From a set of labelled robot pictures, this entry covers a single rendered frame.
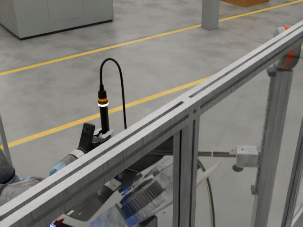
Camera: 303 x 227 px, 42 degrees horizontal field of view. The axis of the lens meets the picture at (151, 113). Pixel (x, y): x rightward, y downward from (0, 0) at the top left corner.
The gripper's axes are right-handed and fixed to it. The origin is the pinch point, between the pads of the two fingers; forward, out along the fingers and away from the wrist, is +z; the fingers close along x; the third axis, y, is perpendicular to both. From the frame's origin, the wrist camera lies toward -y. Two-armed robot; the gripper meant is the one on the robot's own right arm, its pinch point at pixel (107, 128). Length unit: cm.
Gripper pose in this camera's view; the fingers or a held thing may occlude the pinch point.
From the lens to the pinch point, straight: 178.1
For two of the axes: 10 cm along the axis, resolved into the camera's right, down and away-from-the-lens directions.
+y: 0.2, 8.6, 5.0
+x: 8.7, 2.3, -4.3
